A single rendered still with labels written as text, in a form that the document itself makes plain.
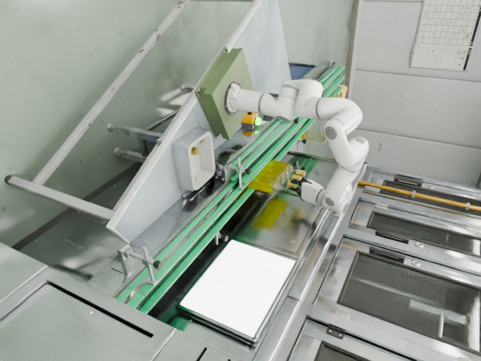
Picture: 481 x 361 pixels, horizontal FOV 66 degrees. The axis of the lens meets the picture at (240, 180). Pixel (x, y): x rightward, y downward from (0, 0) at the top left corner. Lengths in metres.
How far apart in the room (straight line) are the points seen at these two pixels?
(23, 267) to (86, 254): 0.58
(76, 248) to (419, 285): 1.51
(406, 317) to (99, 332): 1.07
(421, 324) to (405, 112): 6.45
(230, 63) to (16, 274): 1.15
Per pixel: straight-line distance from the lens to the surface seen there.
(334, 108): 1.48
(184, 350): 0.96
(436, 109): 7.72
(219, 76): 1.68
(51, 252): 1.96
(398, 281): 1.68
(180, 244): 1.48
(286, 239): 1.71
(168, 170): 1.58
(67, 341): 1.08
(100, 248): 1.87
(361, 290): 1.61
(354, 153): 1.43
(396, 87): 7.65
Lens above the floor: 1.68
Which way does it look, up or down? 25 degrees down
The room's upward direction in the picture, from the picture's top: 104 degrees clockwise
